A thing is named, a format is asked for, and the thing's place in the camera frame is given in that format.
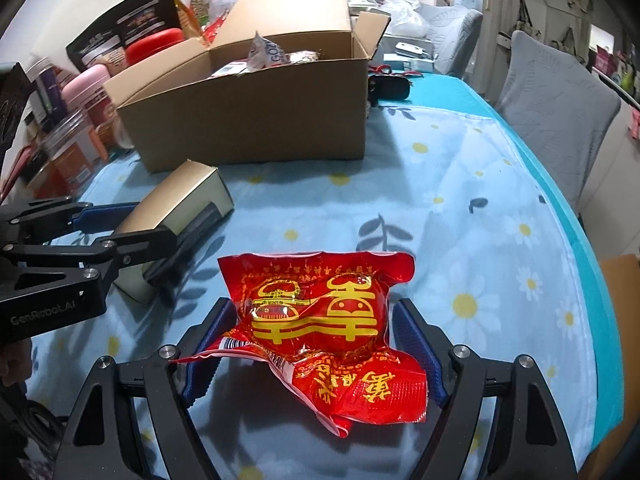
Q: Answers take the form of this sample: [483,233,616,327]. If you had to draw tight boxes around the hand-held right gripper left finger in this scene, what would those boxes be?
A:
[59,297,236,480]

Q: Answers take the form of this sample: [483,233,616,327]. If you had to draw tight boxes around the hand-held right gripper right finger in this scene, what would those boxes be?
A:
[392,299,581,480]

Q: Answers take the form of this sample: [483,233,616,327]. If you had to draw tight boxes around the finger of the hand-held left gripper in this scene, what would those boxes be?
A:
[0,225,180,283]
[0,197,142,243]

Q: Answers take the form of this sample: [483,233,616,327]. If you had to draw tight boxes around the small gold box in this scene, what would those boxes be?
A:
[112,159,235,303]

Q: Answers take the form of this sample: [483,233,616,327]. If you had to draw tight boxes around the red gold snack bag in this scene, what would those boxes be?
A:
[170,250,430,438]

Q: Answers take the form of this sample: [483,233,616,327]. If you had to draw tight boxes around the cardboard box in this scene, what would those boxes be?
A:
[597,255,640,441]
[102,0,392,175]

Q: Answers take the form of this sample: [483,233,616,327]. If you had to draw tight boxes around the red white packet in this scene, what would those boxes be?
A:
[210,60,251,78]

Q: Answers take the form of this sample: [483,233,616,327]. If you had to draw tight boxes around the silver purple snack bag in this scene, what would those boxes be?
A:
[247,31,288,71]

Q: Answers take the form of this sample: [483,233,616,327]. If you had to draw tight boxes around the person's left hand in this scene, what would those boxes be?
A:
[0,337,33,388]

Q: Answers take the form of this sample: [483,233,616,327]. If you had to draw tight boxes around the clear jar orange label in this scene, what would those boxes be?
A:
[42,110,108,196]

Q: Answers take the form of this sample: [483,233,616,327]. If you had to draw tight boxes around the pink canister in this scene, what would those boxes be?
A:
[62,64,126,161]

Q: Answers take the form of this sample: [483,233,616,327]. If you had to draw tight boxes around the purple label jar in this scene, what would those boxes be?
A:
[27,57,68,121]

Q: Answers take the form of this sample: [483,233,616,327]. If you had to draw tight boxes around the blue floral tablecloth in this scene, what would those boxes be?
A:
[27,72,626,480]

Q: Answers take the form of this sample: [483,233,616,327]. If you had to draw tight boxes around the red canister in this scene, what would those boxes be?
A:
[125,28,186,66]

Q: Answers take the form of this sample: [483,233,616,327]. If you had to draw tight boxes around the black printed bag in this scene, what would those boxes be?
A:
[66,0,182,73]

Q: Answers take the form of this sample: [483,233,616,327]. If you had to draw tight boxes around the white foam board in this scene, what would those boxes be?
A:
[30,0,131,61]

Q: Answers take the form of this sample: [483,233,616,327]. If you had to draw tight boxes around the flat cardboard box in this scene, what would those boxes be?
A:
[597,255,640,441]

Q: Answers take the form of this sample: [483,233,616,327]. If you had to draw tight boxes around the small red packet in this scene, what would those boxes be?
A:
[202,15,226,43]

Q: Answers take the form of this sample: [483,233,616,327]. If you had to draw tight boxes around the black pouch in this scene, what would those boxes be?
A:
[367,72,412,103]

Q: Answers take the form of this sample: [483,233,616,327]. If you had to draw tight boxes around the grey covered chair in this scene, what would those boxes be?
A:
[495,30,622,211]
[420,2,483,78]

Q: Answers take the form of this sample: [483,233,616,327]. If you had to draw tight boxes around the white plastic bag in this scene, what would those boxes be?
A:
[382,0,431,36]

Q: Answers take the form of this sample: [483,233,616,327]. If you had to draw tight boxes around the row of bottles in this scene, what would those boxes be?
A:
[592,45,640,96]

